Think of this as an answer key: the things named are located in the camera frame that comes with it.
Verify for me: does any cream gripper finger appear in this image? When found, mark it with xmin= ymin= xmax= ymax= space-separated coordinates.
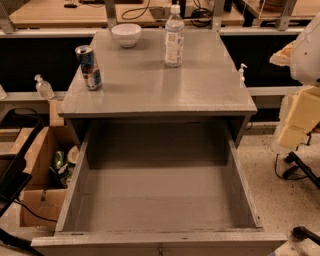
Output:
xmin=269 ymin=41 xmax=294 ymax=66
xmin=277 ymin=86 xmax=320 ymax=149

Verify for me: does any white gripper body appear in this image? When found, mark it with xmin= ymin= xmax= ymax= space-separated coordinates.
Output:
xmin=270 ymin=94 xmax=320 ymax=155

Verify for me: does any clear plastic water bottle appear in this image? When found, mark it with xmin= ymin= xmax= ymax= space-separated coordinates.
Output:
xmin=164 ymin=4 xmax=184 ymax=67

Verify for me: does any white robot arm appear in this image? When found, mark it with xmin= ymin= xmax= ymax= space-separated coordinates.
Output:
xmin=269 ymin=14 xmax=320 ymax=153

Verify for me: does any small white pump bottle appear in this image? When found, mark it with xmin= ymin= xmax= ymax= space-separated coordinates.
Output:
xmin=238 ymin=63 xmax=247 ymax=87

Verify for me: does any open grey top drawer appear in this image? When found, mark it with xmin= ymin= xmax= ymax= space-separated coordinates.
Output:
xmin=32 ymin=120 xmax=286 ymax=256

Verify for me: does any clear sanitizer pump bottle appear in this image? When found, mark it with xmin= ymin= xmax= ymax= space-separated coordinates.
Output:
xmin=34 ymin=74 xmax=55 ymax=100

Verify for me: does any black floor stand leg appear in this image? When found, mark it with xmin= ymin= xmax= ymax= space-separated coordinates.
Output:
xmin=287 ymin=152 xmax=320 ymax=189

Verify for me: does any white ceramic bowl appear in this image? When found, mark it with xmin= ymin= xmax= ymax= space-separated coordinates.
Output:
xmin=111 ymin=23 xmax=142 ymax=48

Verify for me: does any grey wooden cabinet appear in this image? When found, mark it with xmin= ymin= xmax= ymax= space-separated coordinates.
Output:
xmin=59 ymin=29 xmax=256 ymax=144

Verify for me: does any blue energy drink can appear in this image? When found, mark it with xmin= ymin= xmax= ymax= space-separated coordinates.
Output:
xmin=75 ymin=45 xmax=102 ymax=91

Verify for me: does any open cardboard box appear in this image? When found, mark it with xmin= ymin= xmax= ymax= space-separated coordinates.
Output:
xmin=9 ymin=99 xmax=81 ymax=229

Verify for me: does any wooden desk in background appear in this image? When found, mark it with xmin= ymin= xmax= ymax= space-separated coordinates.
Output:
xmin=9 ymin=0 xmax=246 ymax=29

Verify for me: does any black floor cable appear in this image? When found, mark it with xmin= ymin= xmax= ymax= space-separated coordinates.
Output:
xmin=273 ymin=153 xmax=309 ymax=181

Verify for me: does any black cable on desk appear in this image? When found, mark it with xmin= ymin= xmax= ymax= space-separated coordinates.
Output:
xmin=121 ymin=0 xmax=152 ymax=21

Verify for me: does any black chair frame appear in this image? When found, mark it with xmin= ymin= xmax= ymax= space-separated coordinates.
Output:
xmin=0 ymin=108 xmax=44 ymax=256

